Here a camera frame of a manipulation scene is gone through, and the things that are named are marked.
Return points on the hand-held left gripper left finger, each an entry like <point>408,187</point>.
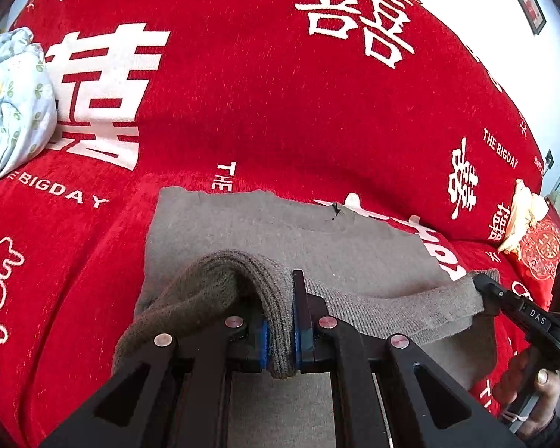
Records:
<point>262,345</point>

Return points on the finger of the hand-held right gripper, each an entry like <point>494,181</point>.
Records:
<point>492,289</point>

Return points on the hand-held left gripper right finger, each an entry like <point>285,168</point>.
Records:
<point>301,345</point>

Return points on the grey knit sweater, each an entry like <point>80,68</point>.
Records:
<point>261,233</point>

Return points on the person's right hand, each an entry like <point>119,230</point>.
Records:
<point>546,406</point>

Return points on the red embroidered pillow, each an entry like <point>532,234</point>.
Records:
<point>546,247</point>

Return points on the red printed sofa cover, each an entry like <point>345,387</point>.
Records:
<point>270,102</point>

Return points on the light blue floral cloth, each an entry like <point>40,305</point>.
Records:
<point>14,102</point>

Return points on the dark wall socket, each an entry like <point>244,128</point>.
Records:
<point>549,158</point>

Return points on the dark framed wall picture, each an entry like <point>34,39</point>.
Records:
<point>532,7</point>

